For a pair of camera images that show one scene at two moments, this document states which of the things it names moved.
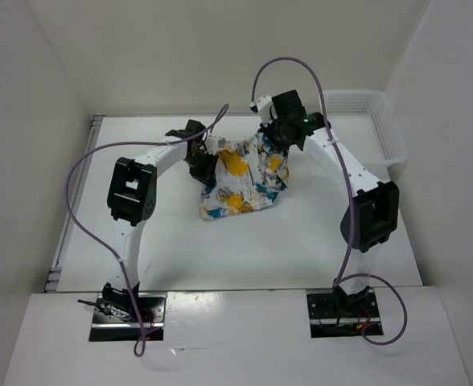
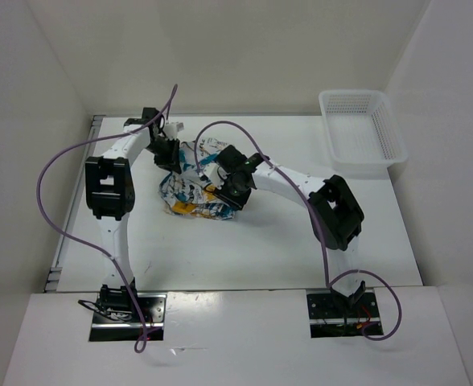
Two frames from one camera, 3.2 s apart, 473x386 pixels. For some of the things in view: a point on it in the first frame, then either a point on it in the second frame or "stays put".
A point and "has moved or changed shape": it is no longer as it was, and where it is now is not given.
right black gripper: [278, 146] → [236, 202]
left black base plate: [153, 311] stays put
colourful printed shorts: [251, 173] has moved or changed shape
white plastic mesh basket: [364, 124] stays put
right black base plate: [339, 316] stays put
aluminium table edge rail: [67, 233] stays put
